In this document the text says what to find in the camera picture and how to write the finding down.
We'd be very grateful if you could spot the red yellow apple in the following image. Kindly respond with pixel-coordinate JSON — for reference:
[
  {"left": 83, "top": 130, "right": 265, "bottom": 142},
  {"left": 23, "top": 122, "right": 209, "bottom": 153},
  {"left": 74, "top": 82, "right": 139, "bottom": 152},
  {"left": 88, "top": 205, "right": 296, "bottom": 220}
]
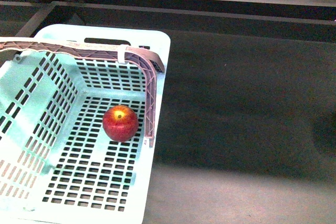
[{"left": 102, "top": 105, "right": 139, "bottom": 142}]

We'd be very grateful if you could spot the light blue plastic basket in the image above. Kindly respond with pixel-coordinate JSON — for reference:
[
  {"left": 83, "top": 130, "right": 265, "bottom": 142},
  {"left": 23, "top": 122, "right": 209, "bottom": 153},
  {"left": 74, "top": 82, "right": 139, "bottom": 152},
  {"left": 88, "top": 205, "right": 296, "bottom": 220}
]
[{"left": 1, "top": 24, "right": 171, "bottom": 223}]

